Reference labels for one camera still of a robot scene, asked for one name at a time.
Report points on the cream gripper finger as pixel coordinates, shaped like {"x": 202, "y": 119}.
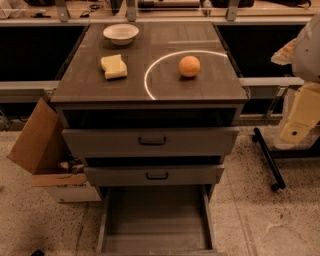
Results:
{"x": 304, "y": 114}
{"x": 284, "y": 55}

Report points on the orange fruit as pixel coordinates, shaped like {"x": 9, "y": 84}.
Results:
{"x": 189, "y": 66}

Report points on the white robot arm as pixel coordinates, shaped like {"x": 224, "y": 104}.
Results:
{"x": 303, "y": 54}

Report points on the dark wooden drawer cabinet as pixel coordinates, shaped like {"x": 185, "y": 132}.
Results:
{"x": 153, "y": 94}

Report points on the open bottom drawer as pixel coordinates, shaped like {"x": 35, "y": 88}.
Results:
{"x": 157, "y": 221}

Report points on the middle grey drawer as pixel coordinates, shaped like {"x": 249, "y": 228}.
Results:
{"x": 154, "y": 175}

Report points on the grey drawer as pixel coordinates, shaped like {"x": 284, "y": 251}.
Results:
{"x": 153, "y": 142}
{"x": 154, "y": 175}

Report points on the top grey drawer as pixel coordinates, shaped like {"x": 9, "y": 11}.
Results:
{"x": 153, "y": 142}

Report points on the black wheeled stand base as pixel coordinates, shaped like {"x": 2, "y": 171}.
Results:
{"x": 270, "y": 156}

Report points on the white ceramic bowl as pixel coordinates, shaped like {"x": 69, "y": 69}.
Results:
{"x": 121, "y": 34}

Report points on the yellow sponge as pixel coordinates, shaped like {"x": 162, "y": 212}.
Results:
{"x": 113, "y": 67}

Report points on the open cardboard box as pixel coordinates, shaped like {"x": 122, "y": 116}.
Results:
{"x": 42, "y": 151}

